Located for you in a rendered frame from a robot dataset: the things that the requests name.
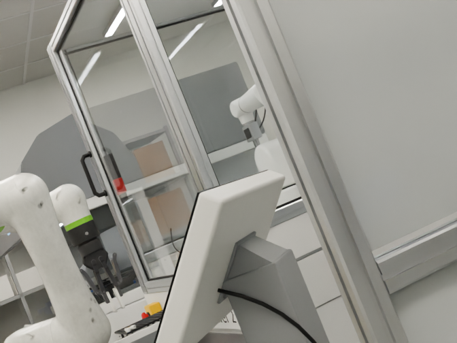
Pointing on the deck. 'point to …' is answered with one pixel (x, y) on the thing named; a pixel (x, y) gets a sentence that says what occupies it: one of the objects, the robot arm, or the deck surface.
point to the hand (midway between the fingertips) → (115, 300)
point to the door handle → (90, 175)
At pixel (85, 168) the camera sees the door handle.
